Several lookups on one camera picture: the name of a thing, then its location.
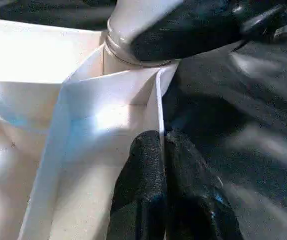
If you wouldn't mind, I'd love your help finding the white plastic table top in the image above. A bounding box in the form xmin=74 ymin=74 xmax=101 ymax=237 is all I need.
xmin=0 ymin=17 xmax=185 ymax=240

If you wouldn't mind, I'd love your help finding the white plastic table leg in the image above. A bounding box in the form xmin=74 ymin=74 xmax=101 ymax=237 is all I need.
xmin=105 ymin=0 xmax=185 ymax=68

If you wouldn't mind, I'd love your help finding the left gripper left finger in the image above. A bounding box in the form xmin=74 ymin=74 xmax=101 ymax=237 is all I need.
xmin=106 ymin=130 xmax=168 ymax=240

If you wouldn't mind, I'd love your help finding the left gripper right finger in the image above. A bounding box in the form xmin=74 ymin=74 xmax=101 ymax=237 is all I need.
xmin=163 ymin=128 xmax=243 ymax=240

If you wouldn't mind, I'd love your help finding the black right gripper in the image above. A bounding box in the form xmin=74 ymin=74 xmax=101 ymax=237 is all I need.
xmin=130 ymin=0 xmax=287 ymax=64

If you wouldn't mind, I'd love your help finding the black work mat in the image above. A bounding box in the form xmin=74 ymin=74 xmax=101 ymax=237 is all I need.
xmin=0 ymin=0 xmax=287 ymax=240

